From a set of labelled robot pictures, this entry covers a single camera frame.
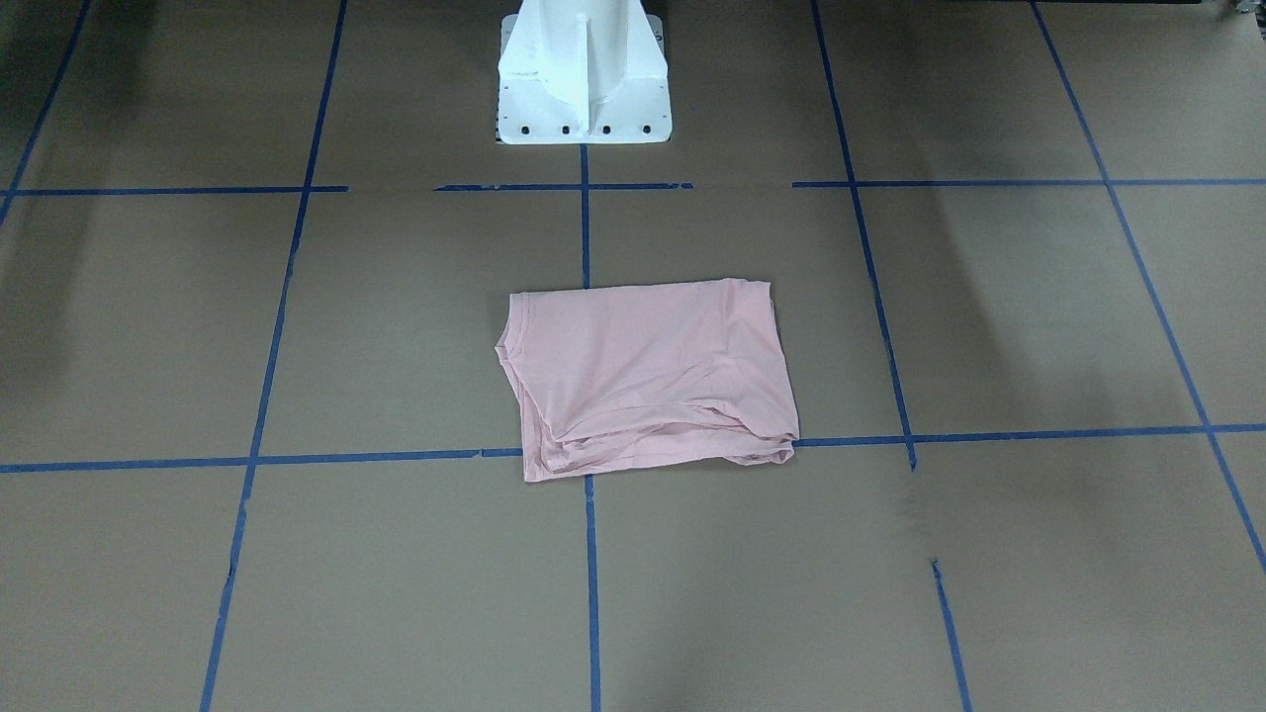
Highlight pink Snoopy t-shirt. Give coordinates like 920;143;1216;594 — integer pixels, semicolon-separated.
495;277;800;484

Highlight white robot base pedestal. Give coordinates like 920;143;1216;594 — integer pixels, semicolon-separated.
495;1;674;144

